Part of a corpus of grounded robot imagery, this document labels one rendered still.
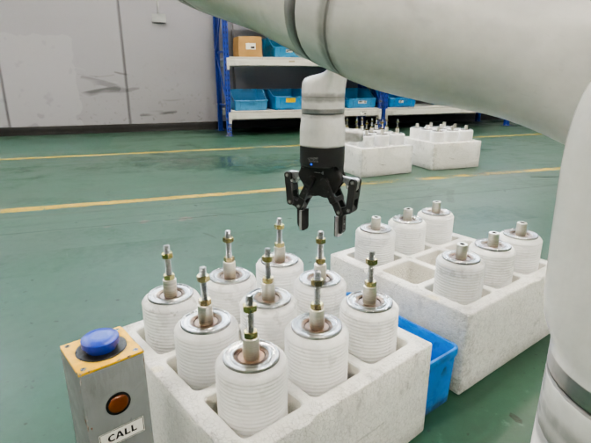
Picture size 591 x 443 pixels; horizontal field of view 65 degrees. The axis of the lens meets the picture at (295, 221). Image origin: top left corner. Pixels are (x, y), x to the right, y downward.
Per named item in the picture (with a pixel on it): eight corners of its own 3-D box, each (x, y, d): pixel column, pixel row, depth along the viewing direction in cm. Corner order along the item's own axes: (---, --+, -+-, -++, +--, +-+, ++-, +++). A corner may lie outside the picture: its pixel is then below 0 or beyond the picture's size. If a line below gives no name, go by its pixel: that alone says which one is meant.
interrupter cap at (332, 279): (349, 283, 83) (349, 279, 83) (315, 293, 79) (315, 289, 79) (324, 269, 89) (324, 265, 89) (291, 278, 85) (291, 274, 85)
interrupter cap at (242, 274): (208, 287, 81) (208, 284, 81) (209, 271, 88) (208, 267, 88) (251, 285, 83) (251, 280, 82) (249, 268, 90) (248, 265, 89)
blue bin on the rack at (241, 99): (225, 107, 527) (224, 89, 520) (257, 107, 538) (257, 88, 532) (234, 111, 482) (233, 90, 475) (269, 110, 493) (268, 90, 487)
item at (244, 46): (262, 57, 477) (261, 36, 471) (238, 56, 470) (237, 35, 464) (255, 58, 505) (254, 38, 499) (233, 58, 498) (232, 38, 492)
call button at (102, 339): (126, 352, 52) (124, 337, 51) (89, 366, 49) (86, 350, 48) (113, 337, 54) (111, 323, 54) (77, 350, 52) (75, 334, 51)
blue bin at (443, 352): (455, 399, 90) (462, 346, 87) (419, 424, 84) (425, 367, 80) (348, 334, 113) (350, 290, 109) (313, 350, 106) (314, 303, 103)
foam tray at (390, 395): (424, 431, 82) (433, 343, 77) (242, 577, 58) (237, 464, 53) (286, 339, 111) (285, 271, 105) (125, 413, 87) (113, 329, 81)
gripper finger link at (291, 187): (296, 168, 82) (302, 200, 83) (288, 170, 83) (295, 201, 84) (288, 170, 80) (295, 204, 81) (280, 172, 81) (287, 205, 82)
